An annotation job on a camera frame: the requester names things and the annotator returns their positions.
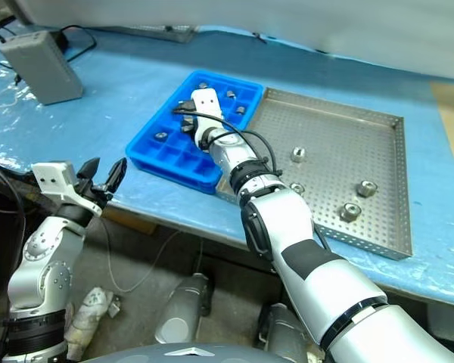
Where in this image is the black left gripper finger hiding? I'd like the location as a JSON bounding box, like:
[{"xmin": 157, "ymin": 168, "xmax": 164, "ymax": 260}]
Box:
[
  {"xmin": 77, "ymin": 157, "xmax": 101, "ymax": 181},
  {"xmin": 104, "ymin": 157, "xmax": 129, "ymax": 193}
]

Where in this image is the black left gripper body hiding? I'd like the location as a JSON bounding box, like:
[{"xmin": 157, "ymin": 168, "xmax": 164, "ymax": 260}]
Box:
[{"xmin": 74, "ymin": 176, "xmax": 115, "ymax": 209}]

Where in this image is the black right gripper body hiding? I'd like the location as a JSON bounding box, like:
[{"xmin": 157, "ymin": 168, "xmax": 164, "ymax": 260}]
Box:
[{"xmin": 184, "ymin": 98, "xmax": 200, "ymax": 133}]

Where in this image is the blue compartment tray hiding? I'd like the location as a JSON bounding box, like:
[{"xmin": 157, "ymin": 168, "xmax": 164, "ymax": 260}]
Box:
[{"xmin": 125, "ymin": 70, "xmax": 266, "ymax": 196}]

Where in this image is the perforated steel tray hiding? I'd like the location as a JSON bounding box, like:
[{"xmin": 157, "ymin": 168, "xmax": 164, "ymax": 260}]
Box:
[{"xmin": 215, "ymin": 87, "xmax": 414, "ymax": 262}]

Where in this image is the grey rectangular box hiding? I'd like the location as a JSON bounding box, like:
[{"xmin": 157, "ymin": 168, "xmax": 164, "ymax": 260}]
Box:
[{"xmin": 0, "ymin": 30, "xmax": 85, "ymax": 107}]

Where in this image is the white crumpled cloth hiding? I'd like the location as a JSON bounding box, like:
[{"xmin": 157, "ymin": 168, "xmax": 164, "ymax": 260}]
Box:
[{"xmin": 64, "ymin": 286, "xmax": 122, "ymax": 361}]

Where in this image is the grey robot torso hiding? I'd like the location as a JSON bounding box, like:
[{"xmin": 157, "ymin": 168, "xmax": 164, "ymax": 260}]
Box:
[{"xmin": 81, "ymin": 342, "xmax": 288, "ymax": 363}]

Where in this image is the metal nut lower right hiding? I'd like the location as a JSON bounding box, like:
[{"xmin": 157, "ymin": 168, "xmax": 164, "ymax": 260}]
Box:
[{"xmin": 339, "ymin": 202, "xmax": 362, "ymax": 222}]

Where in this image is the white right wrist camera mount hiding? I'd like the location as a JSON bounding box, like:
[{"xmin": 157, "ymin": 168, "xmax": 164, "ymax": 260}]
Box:
[{"xmin": 190, "ymin": 88, "xmax": 225, "ymax": 149}]

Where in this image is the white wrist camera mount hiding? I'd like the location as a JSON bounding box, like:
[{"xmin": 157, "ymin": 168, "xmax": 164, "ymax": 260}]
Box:
[
  {"xmin": 190, "ymin": 88, "xmax": 225, "ymax": 149},
  {"xmin": 31, "ymin": 160, "xmax": 104, "ymax": 217}
]

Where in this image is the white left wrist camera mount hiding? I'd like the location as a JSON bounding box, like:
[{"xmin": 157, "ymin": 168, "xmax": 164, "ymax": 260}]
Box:
[{"xmin": 31, "ymin": 160, "xmax": 104, "ymax": 217}]

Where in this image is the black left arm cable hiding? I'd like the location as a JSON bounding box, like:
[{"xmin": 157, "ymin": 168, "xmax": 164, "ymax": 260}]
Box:
[{"xmin": 0, "ymin": 164, "xmax": 26, "ymax": 265}]

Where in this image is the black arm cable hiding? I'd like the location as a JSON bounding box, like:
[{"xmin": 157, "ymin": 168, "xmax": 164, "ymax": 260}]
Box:
[
  {"xmin": 0, "ymin": 164, "xmax": 26, "ymax": 265},
  {"xmin": 201, "ymin": 119, "xmax": 284, "ymax": 178}
]

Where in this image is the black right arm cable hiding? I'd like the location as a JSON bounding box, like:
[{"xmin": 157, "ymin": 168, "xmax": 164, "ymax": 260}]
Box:
[{"xmin": 201, "ymin": 119, "xmax": 284, "ymax": 178}]

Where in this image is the thin white wire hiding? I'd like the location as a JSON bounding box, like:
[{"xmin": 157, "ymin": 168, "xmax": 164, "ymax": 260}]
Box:
[{"xmin": 100, "ymin": 217, "xmax": 205, "ymax": 294}]

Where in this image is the black power cable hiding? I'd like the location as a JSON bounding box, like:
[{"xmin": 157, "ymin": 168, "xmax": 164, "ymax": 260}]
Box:
[{"xmin": 51, "ymin": 24, "xmax": 98, "ymax": 62}]

